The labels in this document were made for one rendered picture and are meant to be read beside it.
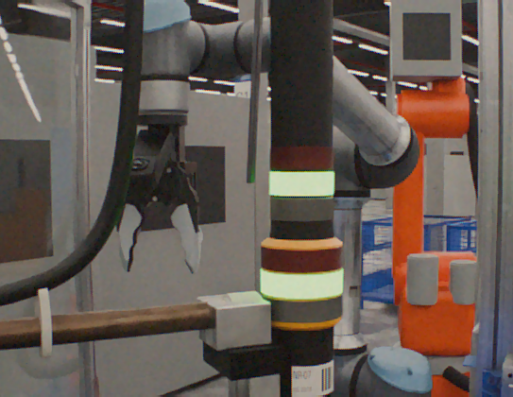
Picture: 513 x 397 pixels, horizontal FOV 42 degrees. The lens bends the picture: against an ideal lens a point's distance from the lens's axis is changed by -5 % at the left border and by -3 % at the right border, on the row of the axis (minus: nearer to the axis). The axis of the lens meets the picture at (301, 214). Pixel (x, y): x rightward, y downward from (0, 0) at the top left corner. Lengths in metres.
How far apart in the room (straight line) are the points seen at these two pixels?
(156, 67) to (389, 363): 0.65
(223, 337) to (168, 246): 4.29
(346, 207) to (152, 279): 3.37
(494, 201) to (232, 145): 3.90
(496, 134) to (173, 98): 0.66
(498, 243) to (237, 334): 1.05
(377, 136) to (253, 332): 0.78
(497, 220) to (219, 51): 0.65
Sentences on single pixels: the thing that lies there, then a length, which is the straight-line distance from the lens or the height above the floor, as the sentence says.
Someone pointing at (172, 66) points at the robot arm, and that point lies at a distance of 0.91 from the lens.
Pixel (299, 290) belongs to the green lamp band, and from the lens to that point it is 0.35.
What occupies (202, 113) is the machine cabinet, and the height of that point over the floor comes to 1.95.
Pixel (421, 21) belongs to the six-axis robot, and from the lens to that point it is 4.43.
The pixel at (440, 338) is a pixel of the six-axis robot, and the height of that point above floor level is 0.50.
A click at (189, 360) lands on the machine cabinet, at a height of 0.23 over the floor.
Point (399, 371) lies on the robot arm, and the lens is 1.22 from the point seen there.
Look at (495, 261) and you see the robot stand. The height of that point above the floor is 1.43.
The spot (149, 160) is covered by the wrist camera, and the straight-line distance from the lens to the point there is 0.85.
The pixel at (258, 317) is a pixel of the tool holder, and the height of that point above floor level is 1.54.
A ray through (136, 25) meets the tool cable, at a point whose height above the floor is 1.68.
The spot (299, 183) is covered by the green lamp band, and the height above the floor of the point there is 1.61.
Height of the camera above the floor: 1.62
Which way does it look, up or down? 4 degrees down
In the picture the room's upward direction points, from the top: straight up
